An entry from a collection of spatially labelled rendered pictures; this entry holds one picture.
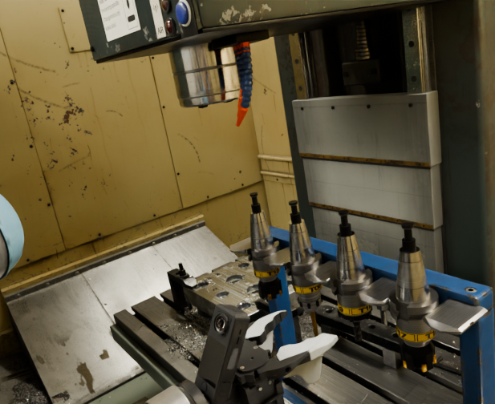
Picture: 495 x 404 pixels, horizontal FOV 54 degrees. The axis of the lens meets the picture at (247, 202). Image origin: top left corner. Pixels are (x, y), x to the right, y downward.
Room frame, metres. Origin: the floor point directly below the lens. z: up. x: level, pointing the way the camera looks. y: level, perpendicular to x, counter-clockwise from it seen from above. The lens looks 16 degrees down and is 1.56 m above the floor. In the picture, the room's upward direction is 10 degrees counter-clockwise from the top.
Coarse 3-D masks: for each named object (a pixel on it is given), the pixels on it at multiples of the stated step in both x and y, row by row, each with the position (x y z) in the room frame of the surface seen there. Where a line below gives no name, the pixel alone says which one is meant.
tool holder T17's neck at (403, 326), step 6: (396, 324) 0.57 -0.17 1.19; (402, 324) 0.56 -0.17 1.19; (426, 324) 0.55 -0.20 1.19; (402, 330) 0.56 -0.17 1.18; (408, 330) 0.55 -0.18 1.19; (414, 330) 0.55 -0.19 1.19; (420, 330) 0.55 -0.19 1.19; (426, 330) 0.55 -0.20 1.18; (414, 342) 0.55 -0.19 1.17; (420, 342) 0.55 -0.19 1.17
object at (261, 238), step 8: (256, 216) 0.83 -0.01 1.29; (264, 216) 0.84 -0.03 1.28; (256, 224) 0.83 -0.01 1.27; (264, 224) 0.83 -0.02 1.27; (256, 232) 0.83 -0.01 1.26; (264, 232) 0.83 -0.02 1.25; (256, 240) 0.83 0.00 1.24; (264, 240) 0.83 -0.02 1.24; (272, 240) 0.84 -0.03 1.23; (256, 248) 0.83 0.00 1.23; (264, 248) 0.82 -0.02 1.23
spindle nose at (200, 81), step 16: (192, 48) 1.01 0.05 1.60; (208, 48) 1.01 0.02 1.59; (224, 48) 1.01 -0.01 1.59; (176, 64) 1.03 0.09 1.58; (192, 64) 1.01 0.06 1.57; (208, 64) 1.00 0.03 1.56; (224, 64) 1.01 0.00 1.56; (176, 80) 1.05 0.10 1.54; (192, 80) 1.01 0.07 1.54; (208, 80) 1.00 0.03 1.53; (224, 80) 1.01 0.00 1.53; (240, 80) 1.03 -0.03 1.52; (192, 96) 1.02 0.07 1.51; (208, 96) 1.01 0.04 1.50; (224, 96) 1.01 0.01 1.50
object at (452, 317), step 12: (456, 300) 0.56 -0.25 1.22; (432, 312) 0.54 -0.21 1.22; (444, 312) 0.53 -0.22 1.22; (456, 312) 0.53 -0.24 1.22; (468, 312) 0.52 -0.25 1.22; (480, 312) 0.52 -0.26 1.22; (432, 324) 0.51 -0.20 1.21; (444, 324) 0.51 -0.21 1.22; (456, 324) 0.50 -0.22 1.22; (468, 324) 0.50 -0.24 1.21
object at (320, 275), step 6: (324, 264) 0.74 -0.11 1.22; (330, 264) 0.73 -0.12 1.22; (312, 270) 0.72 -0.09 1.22; (318, 270) 0.72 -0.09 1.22; (324, 270) 0.71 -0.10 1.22; (330, 270) 0.71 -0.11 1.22; (306, 276) 0.71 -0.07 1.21; (312, 276) 0.70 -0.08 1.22; (318, 276) 0.70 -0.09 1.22; (324, 276) 0.69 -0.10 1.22; (312, 282) 0.69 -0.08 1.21; (318, 282) 0.68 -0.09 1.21; (324, 282) 0.68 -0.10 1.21; (330, 282) 0.68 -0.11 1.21
